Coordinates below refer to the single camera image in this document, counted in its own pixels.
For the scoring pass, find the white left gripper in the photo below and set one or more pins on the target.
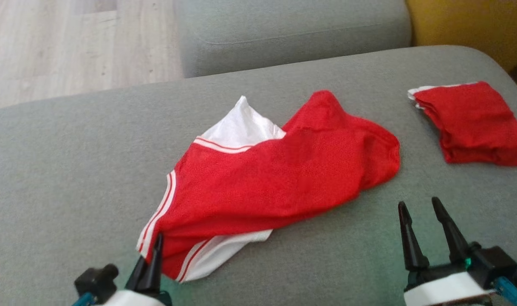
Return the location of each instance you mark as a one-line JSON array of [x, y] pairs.
[[133, 298]]

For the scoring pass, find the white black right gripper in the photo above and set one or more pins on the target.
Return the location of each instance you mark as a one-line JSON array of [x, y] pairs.
[[441, 284]]

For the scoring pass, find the red garment with white stripes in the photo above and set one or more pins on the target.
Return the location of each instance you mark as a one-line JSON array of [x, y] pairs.
[[262, 187]]

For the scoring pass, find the folded red garment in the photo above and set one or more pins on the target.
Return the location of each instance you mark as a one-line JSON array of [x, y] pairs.
[[475, 123]]

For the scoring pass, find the large grey sofa seat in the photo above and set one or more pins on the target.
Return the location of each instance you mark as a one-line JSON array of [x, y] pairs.
[[71, 170]]

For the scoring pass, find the yellow sofa backrest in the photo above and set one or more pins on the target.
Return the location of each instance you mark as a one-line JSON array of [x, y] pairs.
[[475, 25]]

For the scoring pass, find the small grey sofa cushion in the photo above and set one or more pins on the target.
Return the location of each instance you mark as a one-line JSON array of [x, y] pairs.
[[292, 34]]

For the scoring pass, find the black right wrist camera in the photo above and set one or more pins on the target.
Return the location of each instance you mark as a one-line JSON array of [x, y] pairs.
[[494, 263]]

